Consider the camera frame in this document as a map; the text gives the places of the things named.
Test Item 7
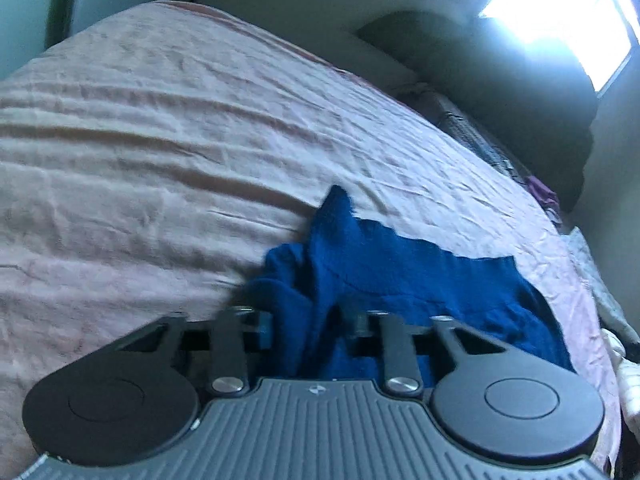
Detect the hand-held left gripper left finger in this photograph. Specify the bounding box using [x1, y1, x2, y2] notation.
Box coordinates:
[120, 307, 274, 402]

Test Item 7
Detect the bright window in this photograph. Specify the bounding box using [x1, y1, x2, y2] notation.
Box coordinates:
[477, 0, 640, 97]

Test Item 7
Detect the pale patterned blanket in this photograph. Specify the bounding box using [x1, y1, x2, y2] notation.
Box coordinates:
[562, 224, 640, 347]

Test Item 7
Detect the white cloth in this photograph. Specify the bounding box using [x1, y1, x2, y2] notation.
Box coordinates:
[602, 327, 640, 443]

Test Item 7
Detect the purple cloth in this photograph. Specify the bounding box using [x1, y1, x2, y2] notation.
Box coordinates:
[524, 174, 560, 213]

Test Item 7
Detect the pink bed sheet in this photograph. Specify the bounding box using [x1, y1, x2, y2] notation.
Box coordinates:
[0, 1, 623, 480]

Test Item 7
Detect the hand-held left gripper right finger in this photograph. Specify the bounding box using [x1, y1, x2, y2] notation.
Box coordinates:
[345, 310, 522, 402]

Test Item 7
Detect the blue knit garment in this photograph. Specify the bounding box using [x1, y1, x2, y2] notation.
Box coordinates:
[235, 185, 575, 380]

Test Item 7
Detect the dark headboard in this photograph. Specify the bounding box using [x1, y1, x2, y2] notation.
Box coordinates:
[354, 9, 602, 212]

